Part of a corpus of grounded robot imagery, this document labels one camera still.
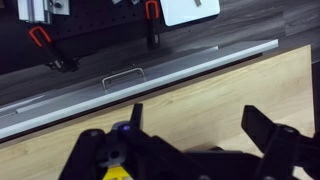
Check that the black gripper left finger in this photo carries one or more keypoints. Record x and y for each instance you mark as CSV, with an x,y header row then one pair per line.
x,y
146,150

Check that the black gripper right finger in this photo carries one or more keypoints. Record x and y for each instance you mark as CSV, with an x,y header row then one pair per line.
x,y
283,146

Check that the grey drawer front panel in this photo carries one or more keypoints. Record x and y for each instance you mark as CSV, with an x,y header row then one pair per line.
x,y
186,68

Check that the orange black bar clamp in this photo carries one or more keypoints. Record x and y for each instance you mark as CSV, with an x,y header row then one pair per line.
x,y
53,53
152,30

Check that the black perforated board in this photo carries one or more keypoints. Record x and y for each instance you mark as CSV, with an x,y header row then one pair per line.
x,y
96,23

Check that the white rectangular board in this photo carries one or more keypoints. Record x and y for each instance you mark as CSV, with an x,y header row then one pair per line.
x,y
186,11

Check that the silver aluminium extrusion profile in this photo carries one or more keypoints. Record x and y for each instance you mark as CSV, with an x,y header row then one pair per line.
x,y
33,8

